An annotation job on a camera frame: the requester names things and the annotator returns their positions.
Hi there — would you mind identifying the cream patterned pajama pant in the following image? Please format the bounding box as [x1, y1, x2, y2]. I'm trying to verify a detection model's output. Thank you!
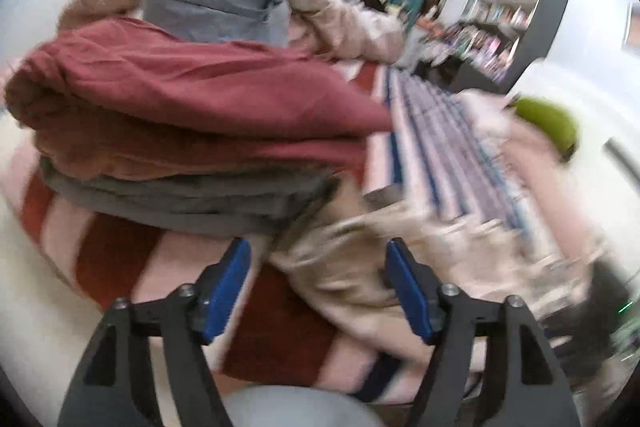
[271, 179, 605, 361]

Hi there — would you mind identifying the grey folded garment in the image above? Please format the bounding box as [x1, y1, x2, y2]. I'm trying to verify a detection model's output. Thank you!
[39, 157, 336, 237]

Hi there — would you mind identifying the pink striped pillow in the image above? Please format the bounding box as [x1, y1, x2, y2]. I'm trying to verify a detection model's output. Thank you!
[456, 89, 602, 261]

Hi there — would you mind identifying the striped plush bed blanket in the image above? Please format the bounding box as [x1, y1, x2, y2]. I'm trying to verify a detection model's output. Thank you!
[0, 56, 566, 408]

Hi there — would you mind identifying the green plush toy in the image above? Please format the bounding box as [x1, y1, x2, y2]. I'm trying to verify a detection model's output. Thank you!
[509, 95, 580, 162]

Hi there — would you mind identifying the white bed headboard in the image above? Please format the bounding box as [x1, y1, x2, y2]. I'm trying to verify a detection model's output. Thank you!
[512, 60, 639, 289]

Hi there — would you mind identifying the maroon folded garment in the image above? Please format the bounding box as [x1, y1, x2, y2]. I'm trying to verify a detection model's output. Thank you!
[6, 17, 392, 180]

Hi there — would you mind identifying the dark bookshelf with items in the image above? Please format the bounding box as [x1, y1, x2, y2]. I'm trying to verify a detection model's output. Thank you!
[413, 0, 568, 94]

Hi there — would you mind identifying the blue denim folded garment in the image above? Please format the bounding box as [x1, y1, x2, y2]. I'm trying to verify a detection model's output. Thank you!
[142, 0, 291, 48]

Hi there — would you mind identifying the pink striped duvet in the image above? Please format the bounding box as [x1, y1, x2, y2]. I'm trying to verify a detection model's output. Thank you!
[56, 0, 405, 64]

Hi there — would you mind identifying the framed wall picture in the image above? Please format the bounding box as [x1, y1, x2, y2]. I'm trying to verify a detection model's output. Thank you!
[623, 2, 640, 54]

